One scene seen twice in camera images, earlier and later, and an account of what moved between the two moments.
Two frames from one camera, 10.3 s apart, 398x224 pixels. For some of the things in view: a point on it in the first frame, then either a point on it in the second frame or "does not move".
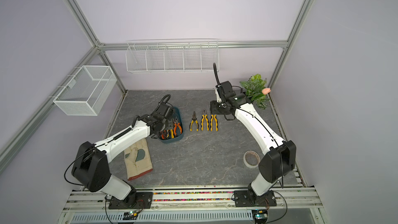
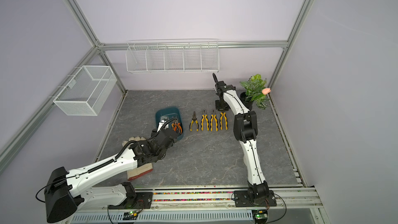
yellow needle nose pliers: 194,119 does not move
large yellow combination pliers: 204,115 does not move
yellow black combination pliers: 214,116 does not move
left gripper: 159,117 → 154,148
